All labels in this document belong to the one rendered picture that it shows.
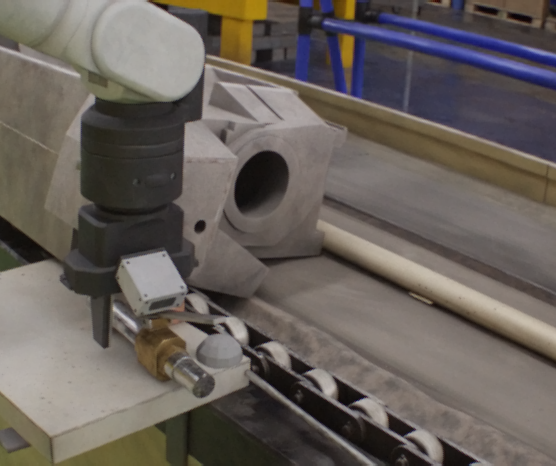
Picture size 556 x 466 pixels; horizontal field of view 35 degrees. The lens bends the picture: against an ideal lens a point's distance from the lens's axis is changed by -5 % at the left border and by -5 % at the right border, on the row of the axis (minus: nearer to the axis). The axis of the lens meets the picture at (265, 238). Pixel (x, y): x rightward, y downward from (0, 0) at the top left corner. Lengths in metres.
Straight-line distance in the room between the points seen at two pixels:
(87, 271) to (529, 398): 0.45
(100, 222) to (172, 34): 0.17
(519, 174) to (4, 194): 0.85
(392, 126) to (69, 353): 1.03
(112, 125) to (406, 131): 1.03
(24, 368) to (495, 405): 0.45
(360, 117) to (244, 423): 1.07
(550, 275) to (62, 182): 0.65
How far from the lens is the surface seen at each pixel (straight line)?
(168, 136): 0.73
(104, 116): 0.73
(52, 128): 1.00
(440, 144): 1.64
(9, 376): 0.79
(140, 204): 0.74
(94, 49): 0.67
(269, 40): 6.65
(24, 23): 0.66
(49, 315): 0.90
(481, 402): 0.90
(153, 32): 0.69
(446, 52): 1.78
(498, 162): 1.57
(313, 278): 1.12
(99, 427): 0.74
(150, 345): 0.77
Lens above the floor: 1.20
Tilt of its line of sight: 21 degrees down
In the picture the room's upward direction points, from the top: 4 degrees clockwise
